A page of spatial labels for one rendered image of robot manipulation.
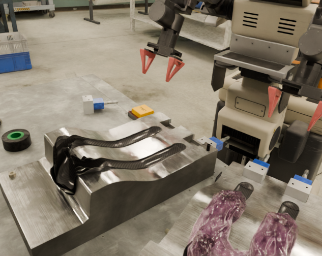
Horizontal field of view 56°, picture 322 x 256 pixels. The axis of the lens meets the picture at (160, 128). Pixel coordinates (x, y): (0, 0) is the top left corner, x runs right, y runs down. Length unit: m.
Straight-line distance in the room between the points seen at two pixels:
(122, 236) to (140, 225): 0.05
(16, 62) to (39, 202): 3.32
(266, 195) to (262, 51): 0.52
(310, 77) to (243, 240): 0.41
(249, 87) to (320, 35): 0.52
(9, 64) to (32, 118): 2.82
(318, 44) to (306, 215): 0.37
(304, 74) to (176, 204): 0.44
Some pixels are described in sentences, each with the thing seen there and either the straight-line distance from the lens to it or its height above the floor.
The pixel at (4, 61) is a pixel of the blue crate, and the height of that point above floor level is 0.14.
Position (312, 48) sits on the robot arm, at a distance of 0.74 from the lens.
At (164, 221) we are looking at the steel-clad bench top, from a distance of 0.74.
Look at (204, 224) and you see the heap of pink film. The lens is 0.61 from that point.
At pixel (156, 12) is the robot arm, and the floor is 1.19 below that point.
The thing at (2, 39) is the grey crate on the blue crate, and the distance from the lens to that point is 4.28.
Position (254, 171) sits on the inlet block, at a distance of 0.80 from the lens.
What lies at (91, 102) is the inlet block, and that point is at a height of 0.85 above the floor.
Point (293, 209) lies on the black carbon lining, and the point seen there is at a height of 0.85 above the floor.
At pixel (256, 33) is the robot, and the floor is 1.11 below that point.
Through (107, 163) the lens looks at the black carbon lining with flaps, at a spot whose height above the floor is 0.92.
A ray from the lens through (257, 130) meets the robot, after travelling 1.19.
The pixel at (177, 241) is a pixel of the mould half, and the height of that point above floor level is 0.87.
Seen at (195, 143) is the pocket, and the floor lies 0.87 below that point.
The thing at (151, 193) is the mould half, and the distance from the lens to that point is 0.73.
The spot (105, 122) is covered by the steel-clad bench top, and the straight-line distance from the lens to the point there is 1.10.
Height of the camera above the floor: 1.35
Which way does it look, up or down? 31 degrees down
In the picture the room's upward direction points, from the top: 3 degrees clockwise
